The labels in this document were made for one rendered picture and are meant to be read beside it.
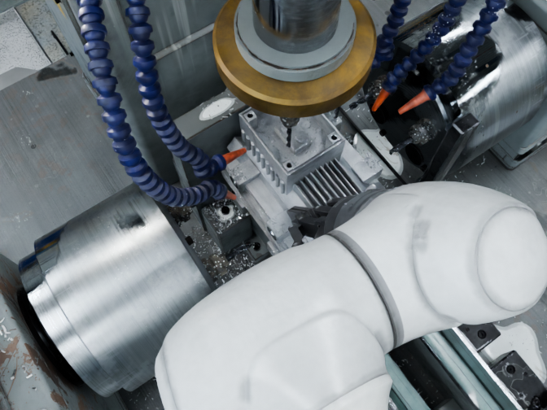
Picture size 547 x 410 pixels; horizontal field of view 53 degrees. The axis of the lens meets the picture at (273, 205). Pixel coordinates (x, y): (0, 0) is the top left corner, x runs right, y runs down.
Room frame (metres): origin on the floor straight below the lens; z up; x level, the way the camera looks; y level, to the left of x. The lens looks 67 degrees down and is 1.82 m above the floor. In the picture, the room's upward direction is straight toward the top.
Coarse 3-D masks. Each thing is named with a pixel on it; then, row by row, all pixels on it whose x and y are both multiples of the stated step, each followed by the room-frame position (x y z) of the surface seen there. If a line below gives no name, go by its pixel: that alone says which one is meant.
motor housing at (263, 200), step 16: (240, 160) 0.39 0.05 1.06; (336, 160) 0.37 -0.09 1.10; (352, 160) 0.39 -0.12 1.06; (224, 176) 0.39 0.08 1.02; (320, 176) 0.34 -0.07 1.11; (336, 176) 0.34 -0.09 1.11; (352, 176) 0.36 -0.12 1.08; (256, 192) 0.34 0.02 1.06; (272, 192) 0.34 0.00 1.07; (304, 192) 0.33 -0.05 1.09; (320, 192) 0.32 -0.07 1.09; (336, 192) 0.32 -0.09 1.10; (352, 192) 0.32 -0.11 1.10; (256, 208) 0.32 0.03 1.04; (272, 208) 0.31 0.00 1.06; (288, 208) 0.31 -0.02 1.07; (272, 240) 0.28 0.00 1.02; (288, 240) 0.27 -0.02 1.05
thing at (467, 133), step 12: (456, 120) 0.35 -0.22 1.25; (468, 120) 0.35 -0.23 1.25; (456, 132) 0.34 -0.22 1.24; (468, 132) 0.33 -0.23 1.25; (444, 144) 0.34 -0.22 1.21; (456, 144) 0.33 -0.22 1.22; (444, 156) 0.33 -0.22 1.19; (456, 156) 0.34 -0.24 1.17; (432, 168) 0.34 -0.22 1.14; (444, 168) 0.33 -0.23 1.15; (420, 180) 0.34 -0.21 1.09; (432, 180) 0.33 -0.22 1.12
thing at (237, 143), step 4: (232, 140) 0.41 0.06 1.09; (236, 140) 0.41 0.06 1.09; (240, 140) 0.41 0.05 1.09; (232, 144) 0.41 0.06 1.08; (236, 144) 0.41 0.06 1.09; (240, 144) 0.40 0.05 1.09; (244, 144) 0.41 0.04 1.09; (228, 148) 0.40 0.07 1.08; (232, 148) 0.40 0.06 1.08; (236, 148) 0.40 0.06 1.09; (240, 148) 0.40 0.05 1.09; (240, 156) 0.40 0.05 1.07; (372, 184) 0.34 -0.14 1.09; (376, 184) 0.34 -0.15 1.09; (380, 184) 0.34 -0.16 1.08; (368, 188) 0.33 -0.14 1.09; (372, 188) 0.33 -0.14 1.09; (376, 188) 0.33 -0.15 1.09; (380, 188) 0.33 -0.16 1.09; (384, 188) 0.34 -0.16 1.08; (304, 236) 0.26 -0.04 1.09; (308, 240) 0.25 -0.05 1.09; (312, 240) 0.25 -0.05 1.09
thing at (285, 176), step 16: (256, 112) 0.44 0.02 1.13; (240, 128) 0.42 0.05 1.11; (256, 128) 0.42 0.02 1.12; (272, 128) 0.42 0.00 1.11; (304, 128) 0.42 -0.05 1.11; (320, 128) 0.42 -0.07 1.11; (256, 144) 0.39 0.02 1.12; (272, 144) 0.39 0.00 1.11; (304, 144) 0.38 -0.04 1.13; (336, 144) 0.37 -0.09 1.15; (256, 160) 0.38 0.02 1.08; (272, 160) 0.35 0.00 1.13; (288, 160) 0.35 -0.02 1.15; (304, 160) 0.36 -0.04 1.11; (320, 160) 0.36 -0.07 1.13; (272, 176) 0.35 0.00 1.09; (288, 176) 0.33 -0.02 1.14; (304, 176) 0.34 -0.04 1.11; (288, 192) 0.33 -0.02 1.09
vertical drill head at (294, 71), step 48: (240, 0) 0.45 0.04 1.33; (288, 0) 0.36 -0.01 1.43; (336, 0) 0.38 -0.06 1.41; (240, 48) 0.38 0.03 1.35; (288, 48) 0.36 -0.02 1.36; (336, 48) 0.37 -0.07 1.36; (240, 96) 0.34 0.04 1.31; (288, 96) 0.33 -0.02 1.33; (336, 96) 0.33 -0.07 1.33; (288, 144) 0.34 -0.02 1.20
